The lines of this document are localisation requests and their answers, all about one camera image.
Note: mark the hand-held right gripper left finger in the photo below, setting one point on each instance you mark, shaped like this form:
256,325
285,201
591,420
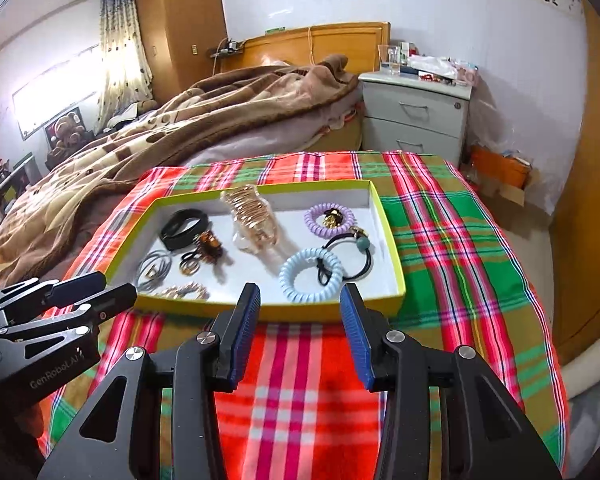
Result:
242,340

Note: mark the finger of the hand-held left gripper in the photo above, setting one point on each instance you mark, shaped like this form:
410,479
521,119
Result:
112,301
80,284

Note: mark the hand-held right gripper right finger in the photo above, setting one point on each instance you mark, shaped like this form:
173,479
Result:
356,340

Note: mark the rose gold hair clip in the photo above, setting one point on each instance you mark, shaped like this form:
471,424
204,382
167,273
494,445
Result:
190,290

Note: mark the white box with yellow-green rim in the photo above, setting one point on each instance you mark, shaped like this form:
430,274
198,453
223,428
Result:
292,232

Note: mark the clear pink hair claw clip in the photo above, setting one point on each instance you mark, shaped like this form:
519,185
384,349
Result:
252,220

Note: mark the black wristband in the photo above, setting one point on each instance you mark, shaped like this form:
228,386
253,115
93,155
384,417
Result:
172,232

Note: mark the brown hair claw clip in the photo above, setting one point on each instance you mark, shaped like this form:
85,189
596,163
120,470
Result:
210,247

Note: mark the wooden shelf with toys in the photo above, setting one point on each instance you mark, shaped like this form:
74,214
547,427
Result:
5,190

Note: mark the red green plaid cloth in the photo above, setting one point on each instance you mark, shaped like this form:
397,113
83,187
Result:
450,240

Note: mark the brown teddy bear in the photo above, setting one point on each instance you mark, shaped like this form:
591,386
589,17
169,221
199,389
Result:
66,130

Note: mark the brown patterned blanket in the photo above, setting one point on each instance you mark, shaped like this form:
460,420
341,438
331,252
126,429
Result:
180,125

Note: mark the pale floral quilt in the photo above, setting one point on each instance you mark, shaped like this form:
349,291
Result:
280,136

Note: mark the cardboard box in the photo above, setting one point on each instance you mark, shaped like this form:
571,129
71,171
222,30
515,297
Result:
512,192

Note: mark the orange box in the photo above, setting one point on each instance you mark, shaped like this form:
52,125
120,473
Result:
500,170

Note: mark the grey nightstand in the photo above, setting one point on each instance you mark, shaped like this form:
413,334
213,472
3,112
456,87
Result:
415,120

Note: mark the dotted curtain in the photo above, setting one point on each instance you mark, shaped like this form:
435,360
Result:
122,60

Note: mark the white paper roll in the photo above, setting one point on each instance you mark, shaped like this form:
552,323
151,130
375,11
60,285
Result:
587,365

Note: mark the power strip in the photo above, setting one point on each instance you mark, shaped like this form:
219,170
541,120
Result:
227,48

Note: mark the tall wooden wardrobe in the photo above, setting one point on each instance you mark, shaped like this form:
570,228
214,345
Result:
185,25

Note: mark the clear drinking glass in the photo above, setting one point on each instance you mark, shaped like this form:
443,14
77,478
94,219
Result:
390,60

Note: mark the wooden cabinet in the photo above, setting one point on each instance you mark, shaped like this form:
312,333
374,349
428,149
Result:
595,185

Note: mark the white plastic bag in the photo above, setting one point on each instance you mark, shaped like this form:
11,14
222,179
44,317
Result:
430,64

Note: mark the small pink box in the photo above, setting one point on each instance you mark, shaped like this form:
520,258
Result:
466,74

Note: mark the wooden headboard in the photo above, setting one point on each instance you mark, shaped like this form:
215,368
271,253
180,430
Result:
350,40

